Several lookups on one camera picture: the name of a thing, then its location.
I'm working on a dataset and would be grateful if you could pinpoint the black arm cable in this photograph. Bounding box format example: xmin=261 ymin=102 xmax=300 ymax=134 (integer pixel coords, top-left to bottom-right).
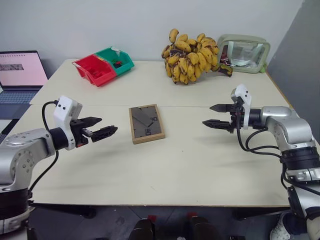
xmin=235 ymin=111 xmax=286 ymax=161
xmin=27 ymin=100 xmax=60 ymax=201

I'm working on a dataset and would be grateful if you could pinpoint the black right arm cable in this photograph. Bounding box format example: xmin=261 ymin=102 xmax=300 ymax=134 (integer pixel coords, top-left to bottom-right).
xmin=235 ymin=111 xmax=286 ymax=161

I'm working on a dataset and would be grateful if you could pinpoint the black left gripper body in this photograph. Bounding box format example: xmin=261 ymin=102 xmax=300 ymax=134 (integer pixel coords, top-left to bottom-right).
xmin=69 ymin=119 xmax=95 ymax=149

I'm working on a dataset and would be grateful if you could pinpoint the white shoe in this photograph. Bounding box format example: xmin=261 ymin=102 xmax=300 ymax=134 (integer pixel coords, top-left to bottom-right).
xmin=269 ymin=212 xmax=292 ymax=240

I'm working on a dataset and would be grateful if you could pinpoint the green plastic storage bin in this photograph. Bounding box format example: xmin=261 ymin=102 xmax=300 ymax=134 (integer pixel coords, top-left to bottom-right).
xmin=94 ymin=46 xmax=136 ymax=77

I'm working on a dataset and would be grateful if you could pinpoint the red plastic storage bin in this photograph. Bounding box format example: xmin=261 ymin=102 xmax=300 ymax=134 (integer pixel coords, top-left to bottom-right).
xmin=72 ymin=54 xmax=118 ymax=88

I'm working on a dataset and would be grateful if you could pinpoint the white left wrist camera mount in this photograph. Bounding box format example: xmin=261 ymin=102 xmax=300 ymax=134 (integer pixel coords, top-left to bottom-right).
xmin=52 ymin=95 xmax=83 ymax=151

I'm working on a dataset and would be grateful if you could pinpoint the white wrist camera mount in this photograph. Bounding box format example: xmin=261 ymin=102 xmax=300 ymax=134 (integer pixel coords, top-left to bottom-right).
xmin=230 ymin=83 xmax=252 ymax=130
xmin=52 ymin=95 xmax=83 ymax=151

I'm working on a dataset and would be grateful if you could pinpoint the dark rounded shape red cap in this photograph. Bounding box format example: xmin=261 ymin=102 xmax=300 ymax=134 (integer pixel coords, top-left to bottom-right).
xmin=128 ymin=214 xmax=156 ymax=240
xmin=186 ymin=211 xmax=221 ymax=240

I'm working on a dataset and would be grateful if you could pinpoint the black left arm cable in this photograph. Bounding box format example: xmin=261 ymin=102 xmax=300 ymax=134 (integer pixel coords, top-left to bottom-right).
xmin=27 ymin=100 xmax=60 ymax=201

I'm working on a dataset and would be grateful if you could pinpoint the dark snack packet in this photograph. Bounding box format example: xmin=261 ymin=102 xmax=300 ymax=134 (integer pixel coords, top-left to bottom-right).
xmin=219 ymin=44 xmax=235 ymax=67

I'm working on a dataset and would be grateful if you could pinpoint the wooden picture frame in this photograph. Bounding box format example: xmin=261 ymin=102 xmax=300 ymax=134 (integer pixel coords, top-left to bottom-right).
xmin=128 ymin=103 xmax=166 ymax=145

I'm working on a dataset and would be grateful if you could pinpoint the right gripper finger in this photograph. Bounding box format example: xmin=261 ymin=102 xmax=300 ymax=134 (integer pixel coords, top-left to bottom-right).
xmin=201 ymin=119 xmax=234 ymax=132
xmin=209 ymin=103 xmax=234 ymax=113

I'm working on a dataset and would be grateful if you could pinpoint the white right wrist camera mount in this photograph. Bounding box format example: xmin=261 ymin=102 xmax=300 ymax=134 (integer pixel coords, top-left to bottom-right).
xmin=230 ymin=83 xmax=252 ymax=130

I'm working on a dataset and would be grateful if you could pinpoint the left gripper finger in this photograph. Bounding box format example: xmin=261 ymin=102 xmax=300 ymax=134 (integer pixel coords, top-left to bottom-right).
xmin=90 ymin=124 xmax=119 ymax=144
xmin=80 ymin=116 xmax=103 ymax=129

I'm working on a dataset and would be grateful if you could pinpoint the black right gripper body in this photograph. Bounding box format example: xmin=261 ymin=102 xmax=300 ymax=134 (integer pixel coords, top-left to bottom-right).
xmin=228 ymin=95 xmax=247 ymax=134

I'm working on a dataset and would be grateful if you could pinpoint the yellow banana bunch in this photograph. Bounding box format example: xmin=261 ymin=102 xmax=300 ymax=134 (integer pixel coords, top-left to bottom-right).
xmin=161 ymin=28 xmax=234 ymax=86

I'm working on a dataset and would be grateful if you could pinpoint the green transparent zip pouch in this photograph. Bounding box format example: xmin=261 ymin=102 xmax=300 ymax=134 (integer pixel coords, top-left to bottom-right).
xmin=216 ymin=33 xmax=272 ymax=75

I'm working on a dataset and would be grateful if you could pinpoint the grey open laptop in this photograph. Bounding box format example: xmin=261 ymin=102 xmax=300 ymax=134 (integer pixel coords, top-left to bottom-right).
xmin=0 ymin=50 xmax=49 ymax=121

